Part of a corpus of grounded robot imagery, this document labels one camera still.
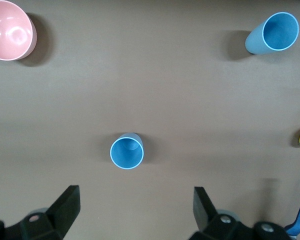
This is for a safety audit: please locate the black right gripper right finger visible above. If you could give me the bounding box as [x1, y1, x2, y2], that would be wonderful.
[189, 186, 297, 240]

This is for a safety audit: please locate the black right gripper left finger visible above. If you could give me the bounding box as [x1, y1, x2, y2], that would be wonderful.
[0, 184, 81, 240]

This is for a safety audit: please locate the blue plastic cup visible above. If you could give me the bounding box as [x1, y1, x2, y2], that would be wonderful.
[109, 132, 145, 170]
[244, 11, 300, 55]

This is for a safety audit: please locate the pink bowl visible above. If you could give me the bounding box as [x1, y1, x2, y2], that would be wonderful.
[0, 0, 38, 62]

